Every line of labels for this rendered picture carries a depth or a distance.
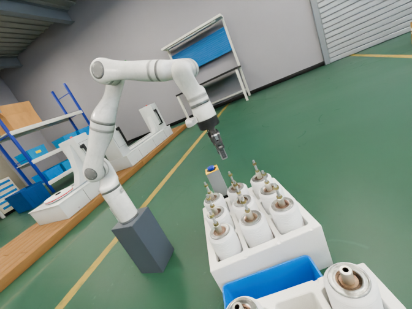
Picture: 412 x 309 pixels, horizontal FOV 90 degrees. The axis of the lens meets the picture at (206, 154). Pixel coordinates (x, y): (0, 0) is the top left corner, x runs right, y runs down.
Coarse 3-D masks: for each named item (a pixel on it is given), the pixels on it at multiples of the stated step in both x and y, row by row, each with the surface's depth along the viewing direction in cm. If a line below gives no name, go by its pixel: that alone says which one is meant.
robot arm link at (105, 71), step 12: (96, 60) 72; (108, 60) 71; (144, 60) 70; (156, 60) 68; (96, 72) 73; (108, 72) 72; (120, 72) 71; (132, 72) 70; (144, 72) 69; (108, 84) 77
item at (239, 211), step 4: (252, 196) 84; (252, 200) 81; (232, 204) 85; (248, 204) 80; (252, 204) 80; (256, 204) 83; (236, 208) 81; (240, 208) 80; (244, 208) 79; (252, 208) 80; (256, 208) 82; (236, 212) 82; (240, 212) 80; (244, 212) 80; (240, 216) 81
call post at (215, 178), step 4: (212, 172) 106; (216, 172) 107; (220, 172) 114; (208, 176) 107; (212, 176) 107; (216, 176) 107; (220, 176) 107; (212, 180) 108; (216, 180) 108; (220, 180) 108; (212, 184) 108; (216, 184) 109; (220, 184) 109; (224, 184) 109; (216, 188) 109; (220, 188) 109; (224, 188) 110; (216, 192) 110; (220, 192) 110; (224, 192) 110; (224, 196) 111; (228, 196) 111
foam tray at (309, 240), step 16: (304, 208) 76; (272, 224) 75; (320, 224) 67; (208, 240) 82; (240, 240) 75; (272, 240) 69; (288, 240) 67; (304, 240) 67; (320, 240) 68; (208, 256) 74; (240, 256) 68; (256, 256) 68; (272, 256) 68; (288, 256) 69; (320, 256) 70; (224, 272) 69; (240, 272) 69
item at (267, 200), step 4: (280, 188) 81; (260, 192) 84; (280, 192) 79; (260, 196) 83; (264, 196) 81; (268, 196) 80; (272, 196) 79; (276, 196) 79; (284, 196) 82; (264, 200) 81; (268, 200) 80; (272, 200) 79; (264, 204) 83; (268, 204) 81; (264, 208) 85; (268, 208) 82; (268, 212) 84
